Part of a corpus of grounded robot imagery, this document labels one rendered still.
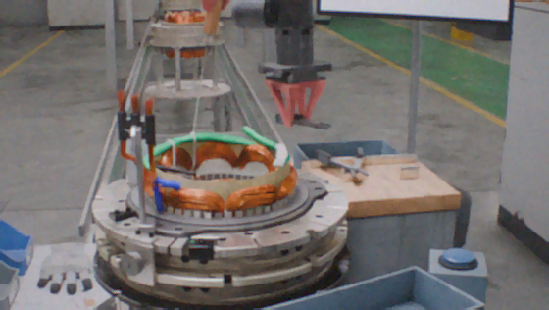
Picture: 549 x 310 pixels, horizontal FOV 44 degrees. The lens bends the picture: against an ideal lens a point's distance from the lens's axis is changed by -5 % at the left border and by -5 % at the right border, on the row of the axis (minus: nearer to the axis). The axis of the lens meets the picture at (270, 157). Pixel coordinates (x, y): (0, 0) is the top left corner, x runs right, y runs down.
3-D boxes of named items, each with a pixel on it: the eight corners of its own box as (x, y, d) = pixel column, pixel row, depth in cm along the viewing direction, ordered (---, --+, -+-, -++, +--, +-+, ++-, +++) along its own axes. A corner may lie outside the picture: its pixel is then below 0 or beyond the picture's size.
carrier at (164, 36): (154, 83, 335) (152, 20, 326) (234, 83, 333) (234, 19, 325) (135, 99, 297) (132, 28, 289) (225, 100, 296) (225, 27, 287)
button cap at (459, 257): (442, 266, 83) (443, 258, 83) (441, 253, 87) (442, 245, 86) (474, 268, 82) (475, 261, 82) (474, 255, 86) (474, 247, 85)
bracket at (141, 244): (138, 273, 78) (134, 231, 77) (164, 280, 77) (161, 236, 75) (127, 279, 77) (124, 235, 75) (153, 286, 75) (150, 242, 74)
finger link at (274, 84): (265, 125, 114) (263, 66, 111) (301, 119, 117) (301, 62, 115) (288, 132, 108) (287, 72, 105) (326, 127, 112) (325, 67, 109)
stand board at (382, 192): (301, 175, 115) (301, 161, 115) (410, 169, 119) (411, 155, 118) (333, 219, 97) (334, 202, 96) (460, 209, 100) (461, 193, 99)
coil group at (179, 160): (155, 176, 94) (154, 145, 93) (192, 174, 95) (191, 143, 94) (158, 185, 90) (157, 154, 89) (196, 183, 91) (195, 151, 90)
